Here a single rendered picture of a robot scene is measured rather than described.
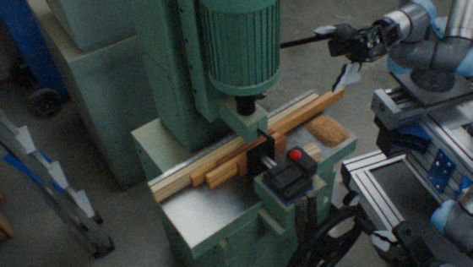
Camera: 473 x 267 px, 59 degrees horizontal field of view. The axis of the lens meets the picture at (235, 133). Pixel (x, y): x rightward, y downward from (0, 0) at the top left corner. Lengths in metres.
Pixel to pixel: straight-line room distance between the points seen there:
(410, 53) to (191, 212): 0.71
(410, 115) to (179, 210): 0.95
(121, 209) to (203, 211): 1.23
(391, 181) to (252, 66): 1.33
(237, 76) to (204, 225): 0.40
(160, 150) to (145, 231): 0.85
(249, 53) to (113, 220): 1.57
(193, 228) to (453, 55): 0.80
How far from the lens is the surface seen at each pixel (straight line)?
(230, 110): 1.15
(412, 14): 1.15
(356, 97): 2.84
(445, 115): 1.74
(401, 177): 2.17
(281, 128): 1.29
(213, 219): 1.13
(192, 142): 1.37
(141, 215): 2.29
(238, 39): 0.90
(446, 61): 1.22
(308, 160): 1.10
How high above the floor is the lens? 1.85
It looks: 46 degrees down
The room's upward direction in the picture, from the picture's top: 5 degrees counter-clockwise
